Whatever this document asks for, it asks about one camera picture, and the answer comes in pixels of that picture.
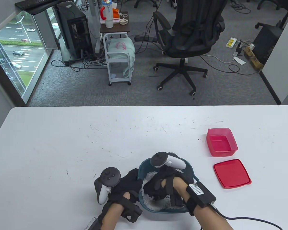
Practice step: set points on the person's right hand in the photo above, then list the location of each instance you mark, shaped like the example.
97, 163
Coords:
158, 186

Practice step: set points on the person's left hand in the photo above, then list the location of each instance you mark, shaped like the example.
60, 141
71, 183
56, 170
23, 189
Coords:
129, 185

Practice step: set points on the white rice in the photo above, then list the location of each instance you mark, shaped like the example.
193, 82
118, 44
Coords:
146, 200

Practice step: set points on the teal plastic basin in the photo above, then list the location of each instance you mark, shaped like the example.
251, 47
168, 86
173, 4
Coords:
142, 171

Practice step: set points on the red plastic lid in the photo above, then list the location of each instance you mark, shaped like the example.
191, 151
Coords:
232, 173

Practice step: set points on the red plastic container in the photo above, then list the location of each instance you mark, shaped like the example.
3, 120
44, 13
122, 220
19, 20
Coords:
220, 143

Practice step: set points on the person's left forearm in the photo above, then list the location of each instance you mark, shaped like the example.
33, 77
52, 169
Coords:
112, 216

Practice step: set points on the person's right forearm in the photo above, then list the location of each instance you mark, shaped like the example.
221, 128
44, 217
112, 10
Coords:
211, 221

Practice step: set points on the black and white controller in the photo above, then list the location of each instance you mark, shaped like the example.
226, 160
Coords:
110, 177
167, 160

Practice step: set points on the pale green bag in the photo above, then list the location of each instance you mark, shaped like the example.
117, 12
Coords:
121, 46

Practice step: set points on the black office chair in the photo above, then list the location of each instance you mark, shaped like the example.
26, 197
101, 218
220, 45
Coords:
260, 25
187, 45

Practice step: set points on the black power strip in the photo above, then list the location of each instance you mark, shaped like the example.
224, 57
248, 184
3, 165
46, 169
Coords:
144, 38

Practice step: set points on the white paper sheet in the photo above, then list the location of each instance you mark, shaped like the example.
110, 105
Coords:
239, 60

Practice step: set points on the white power strip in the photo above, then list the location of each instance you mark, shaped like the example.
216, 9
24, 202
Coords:
236, 51

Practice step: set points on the white cart with wooden top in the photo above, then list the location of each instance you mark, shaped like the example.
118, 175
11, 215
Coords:
117, 28

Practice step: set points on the brown cardboard box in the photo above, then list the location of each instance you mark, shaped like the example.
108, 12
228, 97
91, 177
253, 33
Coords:
254, 61

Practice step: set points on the black computer tower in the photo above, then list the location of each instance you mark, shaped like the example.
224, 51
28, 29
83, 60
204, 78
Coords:
74, 36

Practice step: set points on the yellow and white box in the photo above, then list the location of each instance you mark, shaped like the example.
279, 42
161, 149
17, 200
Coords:
231, 43

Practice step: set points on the white desk leg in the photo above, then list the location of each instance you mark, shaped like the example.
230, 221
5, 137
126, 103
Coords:
94, 24

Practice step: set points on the white power adapter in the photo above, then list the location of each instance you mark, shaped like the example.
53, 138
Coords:
251, 46

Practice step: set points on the orange packet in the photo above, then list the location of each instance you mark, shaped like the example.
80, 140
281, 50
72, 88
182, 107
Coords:
115, 14

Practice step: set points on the glass window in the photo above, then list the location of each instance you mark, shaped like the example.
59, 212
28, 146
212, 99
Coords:
19, 48

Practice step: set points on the black cabinet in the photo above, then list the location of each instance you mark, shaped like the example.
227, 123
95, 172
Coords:
266, 43

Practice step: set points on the black chair base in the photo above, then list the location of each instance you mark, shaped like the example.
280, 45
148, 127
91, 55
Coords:
263, 2
140, 2

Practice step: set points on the black keyboard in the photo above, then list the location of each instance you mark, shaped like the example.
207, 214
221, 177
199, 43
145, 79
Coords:
31, 4

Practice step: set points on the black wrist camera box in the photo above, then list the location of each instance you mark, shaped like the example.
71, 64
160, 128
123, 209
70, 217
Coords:
201, 195
93, 224

